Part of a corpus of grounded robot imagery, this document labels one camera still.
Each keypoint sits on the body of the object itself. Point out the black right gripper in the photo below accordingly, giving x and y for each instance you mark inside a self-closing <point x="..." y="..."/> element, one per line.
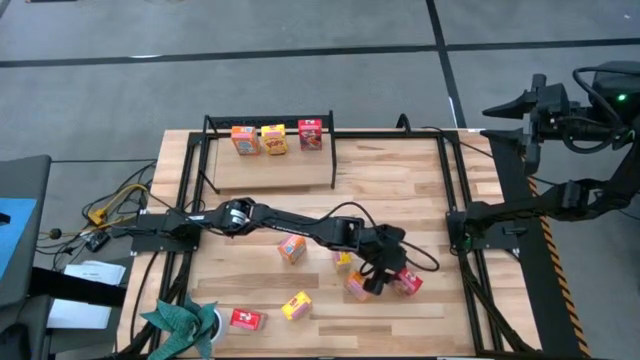
<point x="560" y="115"/>

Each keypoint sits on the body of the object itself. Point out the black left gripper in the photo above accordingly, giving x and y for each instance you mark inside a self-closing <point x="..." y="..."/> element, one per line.
<point x="387" y="250"/>

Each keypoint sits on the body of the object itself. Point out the red Froot Loops cereal box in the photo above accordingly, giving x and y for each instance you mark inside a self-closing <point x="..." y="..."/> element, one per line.
<point x="247" y="319"/>
<point x="409" y="282"/>
<point x="310" y="135"/>

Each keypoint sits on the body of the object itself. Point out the yellow Corn Pops cereal box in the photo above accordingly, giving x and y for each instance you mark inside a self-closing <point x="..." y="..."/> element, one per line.
<point x="274" y="140"/>
<point x="296" y="305"/>
<point x="342" y="261"/>

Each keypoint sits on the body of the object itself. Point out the orange Frosted Mini Wheats box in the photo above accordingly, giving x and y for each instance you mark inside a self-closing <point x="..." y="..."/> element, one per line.
<point x="292" y="248"/>
<point x="356" y="286"/>
<point x="245" y="141"/>

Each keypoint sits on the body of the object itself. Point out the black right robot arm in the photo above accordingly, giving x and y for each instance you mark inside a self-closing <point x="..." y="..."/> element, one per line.
<point x="525" y="207"/>

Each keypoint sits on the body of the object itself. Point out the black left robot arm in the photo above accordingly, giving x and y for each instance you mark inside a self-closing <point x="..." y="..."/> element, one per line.
<point x="295" y="225"/>

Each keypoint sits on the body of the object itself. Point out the black perforated shelf back panel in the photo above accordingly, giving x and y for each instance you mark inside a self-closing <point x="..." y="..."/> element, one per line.
<point x="270" y="122"/>

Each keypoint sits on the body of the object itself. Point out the black hazard-striped floor mat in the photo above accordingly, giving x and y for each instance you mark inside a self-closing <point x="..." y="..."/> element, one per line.
<point x="545" y="300"/>

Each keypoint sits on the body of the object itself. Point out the green cloth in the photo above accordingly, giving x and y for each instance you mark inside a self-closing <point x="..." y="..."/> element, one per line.
<point x="182" y="325"/>

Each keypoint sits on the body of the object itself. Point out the white paper sheet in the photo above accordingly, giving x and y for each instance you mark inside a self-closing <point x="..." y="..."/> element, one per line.
<point x="80" y="315"/>
<point x="97" y="272"/>

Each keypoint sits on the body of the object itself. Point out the black power adapter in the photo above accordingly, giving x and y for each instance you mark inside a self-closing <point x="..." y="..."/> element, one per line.
<point x="97" y="241"/>

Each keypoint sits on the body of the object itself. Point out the blue desk mat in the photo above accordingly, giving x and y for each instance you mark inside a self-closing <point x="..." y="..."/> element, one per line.
<point x="15" y="235"/>

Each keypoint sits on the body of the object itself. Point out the grey desk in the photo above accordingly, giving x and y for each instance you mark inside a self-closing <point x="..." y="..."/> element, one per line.
<point x="25" y="180"/>

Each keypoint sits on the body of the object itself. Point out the black metal shelf end bracket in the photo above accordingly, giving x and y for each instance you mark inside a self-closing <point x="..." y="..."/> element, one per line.
<point x="332" y="165"/>
<point x="205" y="145"/>

